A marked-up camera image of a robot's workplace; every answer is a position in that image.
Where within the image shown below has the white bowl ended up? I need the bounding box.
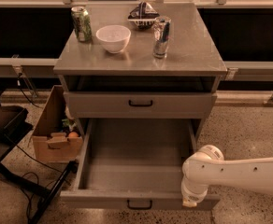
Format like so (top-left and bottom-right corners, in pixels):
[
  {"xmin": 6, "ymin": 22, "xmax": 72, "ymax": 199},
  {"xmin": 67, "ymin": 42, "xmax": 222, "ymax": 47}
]
[{"xmin": 96, "ymin": 25, "xmax": 131, "ymax": 53}]

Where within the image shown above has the cardboard box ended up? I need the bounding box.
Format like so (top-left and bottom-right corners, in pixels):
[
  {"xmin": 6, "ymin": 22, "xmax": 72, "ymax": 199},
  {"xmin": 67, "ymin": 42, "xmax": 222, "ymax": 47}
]
[{"xmin": 32, "ymin": 86, "xmax": 82, "ymax": 162}]

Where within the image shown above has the grey drawer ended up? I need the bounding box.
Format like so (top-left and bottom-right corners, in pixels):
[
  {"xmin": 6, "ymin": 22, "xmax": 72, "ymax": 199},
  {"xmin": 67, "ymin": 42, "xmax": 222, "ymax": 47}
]
[
  {"xmin": 60, "ymin": 118, "xmax": 221, "ymax": 211},
  {"xmin": 64, "ymin": 91, "xmax": 216, "ymax": 119}
]

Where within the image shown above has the dark chip bag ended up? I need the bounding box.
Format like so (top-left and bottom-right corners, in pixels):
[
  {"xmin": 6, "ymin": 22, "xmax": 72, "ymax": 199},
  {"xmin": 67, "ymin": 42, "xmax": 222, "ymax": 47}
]
[{"xmin": 128, "ymin": 2, "xmax": 160, "ymax": 29}]

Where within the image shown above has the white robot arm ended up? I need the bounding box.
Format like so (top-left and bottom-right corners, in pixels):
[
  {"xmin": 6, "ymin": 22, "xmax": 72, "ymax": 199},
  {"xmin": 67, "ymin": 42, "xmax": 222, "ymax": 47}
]
[{"xmin": 181, "ymin": 145, "xmax": 273, "ymax": 207}]

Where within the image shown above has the silver blue energy drink can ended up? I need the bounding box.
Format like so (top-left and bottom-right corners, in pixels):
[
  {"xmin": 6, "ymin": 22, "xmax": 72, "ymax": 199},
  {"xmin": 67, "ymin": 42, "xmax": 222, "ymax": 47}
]
[{"xmin": 153, "ymin": 16, "xmax": 171, "ymax": 58}]

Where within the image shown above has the green soda can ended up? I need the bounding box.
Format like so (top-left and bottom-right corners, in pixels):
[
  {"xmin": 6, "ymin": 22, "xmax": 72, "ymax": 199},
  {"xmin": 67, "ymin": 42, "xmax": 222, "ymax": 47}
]
[{"xmin": 71, "ymin": 6, "xmax": 92, "ymax": 42}]

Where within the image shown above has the grey top drawer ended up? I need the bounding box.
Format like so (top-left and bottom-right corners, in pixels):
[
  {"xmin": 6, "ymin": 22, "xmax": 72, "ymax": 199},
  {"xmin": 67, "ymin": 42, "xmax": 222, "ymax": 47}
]
[{"xmin": 64, "ymin": 91, "xmax": 216, "ymax": 119}]

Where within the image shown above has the grey drawer cabinet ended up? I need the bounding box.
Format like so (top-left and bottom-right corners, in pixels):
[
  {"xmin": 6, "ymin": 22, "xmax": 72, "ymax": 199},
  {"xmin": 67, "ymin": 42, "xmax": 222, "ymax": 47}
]
[{"xmin": 54, "ymin": 3, "xmax": 226, "ymax": 136}]

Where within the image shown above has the black stand with tray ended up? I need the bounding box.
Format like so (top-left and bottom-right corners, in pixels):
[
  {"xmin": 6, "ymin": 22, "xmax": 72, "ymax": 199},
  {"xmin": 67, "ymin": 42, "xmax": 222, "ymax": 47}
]
[{"xmin": 0, "ymin": 75, "xmax": 79, "ymax": 224}]

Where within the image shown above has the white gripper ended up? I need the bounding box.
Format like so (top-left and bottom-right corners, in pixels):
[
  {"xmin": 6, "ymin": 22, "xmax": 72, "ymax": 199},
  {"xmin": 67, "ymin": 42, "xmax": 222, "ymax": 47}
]
[{"xmin": 181, "ymin": 179, "xmax": 208, "ymax": 208}]

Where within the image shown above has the orange fruit in box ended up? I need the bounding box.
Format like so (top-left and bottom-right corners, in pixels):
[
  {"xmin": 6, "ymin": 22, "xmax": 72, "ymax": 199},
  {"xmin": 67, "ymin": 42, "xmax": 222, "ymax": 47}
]
[{"xmin": 68, "ymin": 132, "xmax": 79, "ymax": 138}]

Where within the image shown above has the black cable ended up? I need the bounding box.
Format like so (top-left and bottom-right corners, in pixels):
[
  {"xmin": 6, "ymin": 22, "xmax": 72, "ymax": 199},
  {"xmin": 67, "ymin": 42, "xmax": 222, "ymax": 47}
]
[{"xmin": 14, "ymin": 72, "xmax": 72, "ymax": 221}]

